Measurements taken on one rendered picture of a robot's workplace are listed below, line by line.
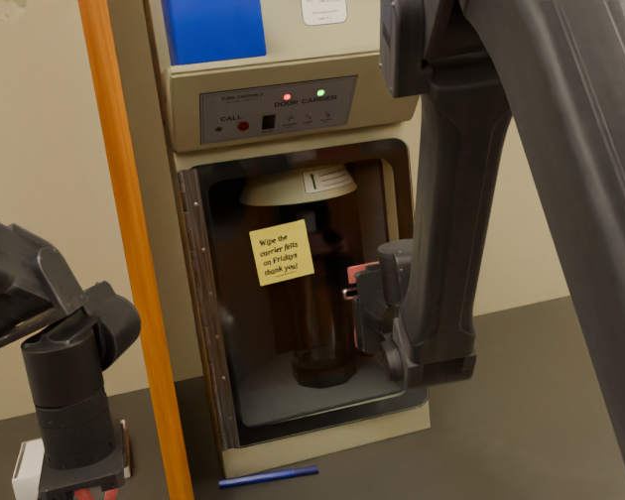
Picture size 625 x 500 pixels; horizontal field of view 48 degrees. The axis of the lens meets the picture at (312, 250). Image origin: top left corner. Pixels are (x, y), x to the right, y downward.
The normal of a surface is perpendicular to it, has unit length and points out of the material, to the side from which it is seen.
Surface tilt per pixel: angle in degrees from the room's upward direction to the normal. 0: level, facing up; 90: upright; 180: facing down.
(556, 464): 0
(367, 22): 90
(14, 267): 72
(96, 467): 1
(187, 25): 90
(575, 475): 0
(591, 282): 90
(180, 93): 135
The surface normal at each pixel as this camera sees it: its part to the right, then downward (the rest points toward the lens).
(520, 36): -0.97, 0.19
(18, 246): 0.88, -0.40
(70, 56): 0.28, 0.20
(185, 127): 0.28, 0.82
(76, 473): -0.11, -0.96
